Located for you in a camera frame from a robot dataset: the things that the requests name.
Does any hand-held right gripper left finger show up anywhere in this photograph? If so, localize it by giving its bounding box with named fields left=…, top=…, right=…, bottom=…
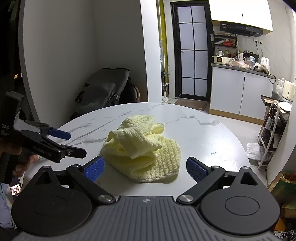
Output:
left=30, top=156, right=115, bottom=206

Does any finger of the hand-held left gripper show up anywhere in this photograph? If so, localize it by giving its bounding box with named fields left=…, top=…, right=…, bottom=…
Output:
left=23, top=120, right=71, bottom=140
left=55, top=144, right=87, bottom=163

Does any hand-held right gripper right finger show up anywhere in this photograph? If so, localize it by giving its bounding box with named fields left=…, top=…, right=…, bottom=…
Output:
left=176, top=157, right=264, bottom=206

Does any pale yellow towel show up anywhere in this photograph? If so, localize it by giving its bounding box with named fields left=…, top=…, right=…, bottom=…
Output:
left=100, top=115, right=181, bottom=183

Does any person's left hand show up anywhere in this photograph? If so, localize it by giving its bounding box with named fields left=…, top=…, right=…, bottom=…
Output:
left=13, top=154, right=38, bottom=177

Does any smartphone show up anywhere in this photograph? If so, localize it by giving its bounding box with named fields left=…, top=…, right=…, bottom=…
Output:
left=10, top=177, right=23, bottom=196

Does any white plastic bag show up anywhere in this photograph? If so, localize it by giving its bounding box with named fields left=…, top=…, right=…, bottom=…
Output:
left=246, top=142, right=272, bottom=161

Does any grey backpack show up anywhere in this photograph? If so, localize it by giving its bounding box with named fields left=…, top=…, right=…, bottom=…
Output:
left=69, top=68, right=131, bottom=121

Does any person's blue clothing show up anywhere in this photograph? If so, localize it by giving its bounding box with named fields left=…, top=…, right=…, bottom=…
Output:
left=0, top=182, right=15, bottom=232

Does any brown doormat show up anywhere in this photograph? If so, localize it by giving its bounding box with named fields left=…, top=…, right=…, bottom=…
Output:
left=173, top=98, right=208, bottom=110

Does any dark round chair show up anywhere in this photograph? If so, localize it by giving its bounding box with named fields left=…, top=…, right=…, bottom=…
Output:
left=119, top=82, right=141, bottom=104

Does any white base cabinet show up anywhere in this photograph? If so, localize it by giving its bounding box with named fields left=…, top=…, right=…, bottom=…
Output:
left=209, top=64, right=275, bottom=123

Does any dark glass bottle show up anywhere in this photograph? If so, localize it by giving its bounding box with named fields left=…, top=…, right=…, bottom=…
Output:
left=265, top=107, right=277, bottom=131

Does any white rolling cart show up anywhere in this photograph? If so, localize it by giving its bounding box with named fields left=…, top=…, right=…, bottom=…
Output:
left=257, top=100, right=288, bottom=171

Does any cream countertop appliance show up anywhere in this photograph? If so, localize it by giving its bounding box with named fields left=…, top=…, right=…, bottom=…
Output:
left=213, top=55, right=230, bottom=64

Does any pile of plastic bags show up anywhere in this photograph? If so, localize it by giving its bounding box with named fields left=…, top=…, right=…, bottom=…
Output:
left=230, top=57, right=260, bottom=70

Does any clear plastic bottle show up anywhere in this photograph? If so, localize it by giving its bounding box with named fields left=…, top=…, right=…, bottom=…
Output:
left=275, top=77, right=285, bottom=95

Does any cream air fryer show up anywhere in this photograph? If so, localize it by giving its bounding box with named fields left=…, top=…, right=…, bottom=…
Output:
left=282, top=80, right=296, bottom=101

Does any white electric kettle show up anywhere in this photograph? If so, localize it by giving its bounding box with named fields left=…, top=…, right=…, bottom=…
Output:
left=260, top=57, right=270, bottom=72

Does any black spice rack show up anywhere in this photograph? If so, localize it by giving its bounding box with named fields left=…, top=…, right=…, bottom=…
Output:
left=213, top=33, right=238, bottom=58

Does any black framed glass door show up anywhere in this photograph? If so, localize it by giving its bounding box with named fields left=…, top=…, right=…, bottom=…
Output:
left=170, top=2, right=213, bottom=101

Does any black range hood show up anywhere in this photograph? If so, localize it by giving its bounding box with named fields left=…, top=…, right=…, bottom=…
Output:
left=218, top=21, right=264, bottom=37

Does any yellow pipe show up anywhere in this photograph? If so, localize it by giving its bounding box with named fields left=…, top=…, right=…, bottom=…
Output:
left=159, top=0, right=167, bottom=70

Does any white wall cabinet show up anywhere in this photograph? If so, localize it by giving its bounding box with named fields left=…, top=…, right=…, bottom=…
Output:
left=209, top=0, right=274, bottom=35

